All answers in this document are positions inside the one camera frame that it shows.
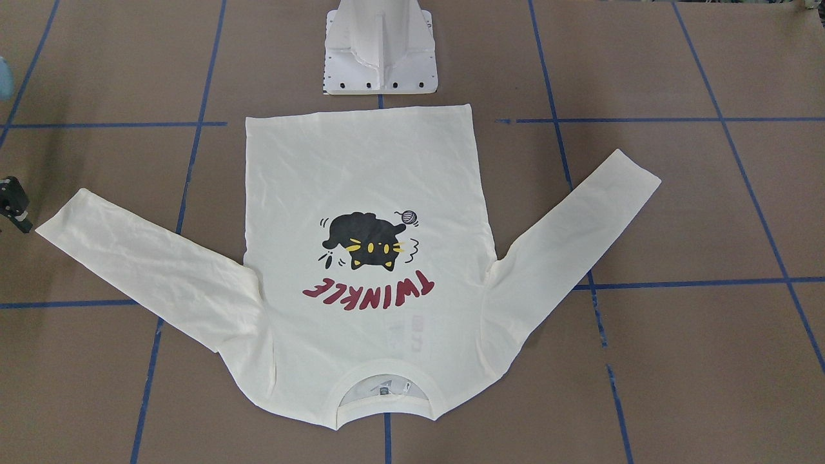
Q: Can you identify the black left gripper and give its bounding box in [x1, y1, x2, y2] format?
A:
[1, 176, 33, 234]

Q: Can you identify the cream long-sleeve cat shirt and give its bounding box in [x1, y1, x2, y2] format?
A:
[37, 105, 661, 430]

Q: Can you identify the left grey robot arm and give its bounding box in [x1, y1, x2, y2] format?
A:
[1, 57, 33, 234]

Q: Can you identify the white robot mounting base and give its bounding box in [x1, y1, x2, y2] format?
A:
[322, 1, 439, 96]

